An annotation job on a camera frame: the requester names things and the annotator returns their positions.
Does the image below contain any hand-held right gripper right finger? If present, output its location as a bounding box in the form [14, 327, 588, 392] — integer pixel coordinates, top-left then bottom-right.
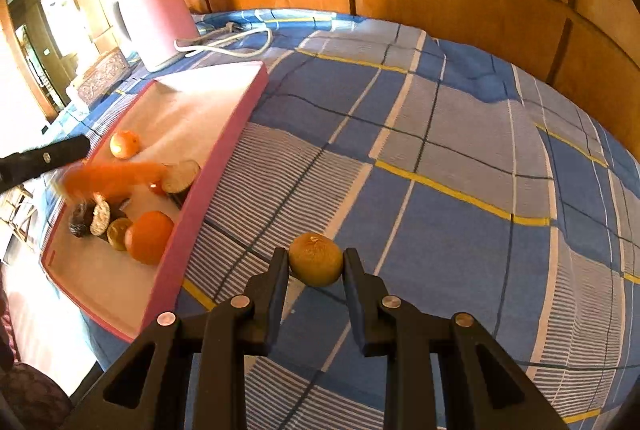
[342, 247, 567, 430]

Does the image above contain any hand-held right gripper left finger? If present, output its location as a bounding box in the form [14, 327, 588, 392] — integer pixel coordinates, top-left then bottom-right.
[62, 247, 291, 430]

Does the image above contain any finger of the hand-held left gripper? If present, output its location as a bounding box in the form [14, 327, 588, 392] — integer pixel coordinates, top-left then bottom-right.
[0, 136, 91, 191]

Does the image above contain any yellow-brown kiwi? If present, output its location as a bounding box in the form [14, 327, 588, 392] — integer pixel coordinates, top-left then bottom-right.
[106, 217, 133, 252]
[288, 233, 344, 287]

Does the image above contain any orange carrot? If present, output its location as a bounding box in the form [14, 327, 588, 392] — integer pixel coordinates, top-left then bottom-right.
[62, 161, 166, 203]

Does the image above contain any dark brown round fruit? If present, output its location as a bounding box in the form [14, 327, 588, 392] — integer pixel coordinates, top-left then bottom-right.
[68, 202, 98, 238]

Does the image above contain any large orange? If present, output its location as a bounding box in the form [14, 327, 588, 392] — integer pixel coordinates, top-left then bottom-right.
[124, 210, 175, 267]

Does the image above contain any pink tray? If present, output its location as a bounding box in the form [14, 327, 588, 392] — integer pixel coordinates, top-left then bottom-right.
[40, 61, 270, 343]

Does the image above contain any dark fruit half speckled face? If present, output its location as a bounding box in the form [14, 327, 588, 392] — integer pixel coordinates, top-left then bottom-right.
[90, 195, 126, 238]

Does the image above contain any small orange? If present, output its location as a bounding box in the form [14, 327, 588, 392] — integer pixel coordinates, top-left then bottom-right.
[109, 130, 142, 159]

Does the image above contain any carved wooden box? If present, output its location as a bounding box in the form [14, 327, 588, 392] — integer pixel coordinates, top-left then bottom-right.
[75, 48, 132, 106]

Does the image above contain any blue plaid blanket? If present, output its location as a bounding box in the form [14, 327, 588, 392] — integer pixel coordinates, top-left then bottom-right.
[45, 10, 640, 430]

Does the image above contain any dark fruit half pale face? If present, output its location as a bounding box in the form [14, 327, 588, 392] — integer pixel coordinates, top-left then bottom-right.
[161, 160, 202, 195]

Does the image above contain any pink electric kettle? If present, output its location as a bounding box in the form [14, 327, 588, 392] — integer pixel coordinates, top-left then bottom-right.
[107, 0, 198, 71]

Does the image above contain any maroon patterned cloth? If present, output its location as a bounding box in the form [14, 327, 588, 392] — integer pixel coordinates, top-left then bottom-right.
[0, 295, 73, 430]

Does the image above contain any white power cable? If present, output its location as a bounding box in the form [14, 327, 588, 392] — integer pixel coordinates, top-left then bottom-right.
[175, 22, 273, 59]

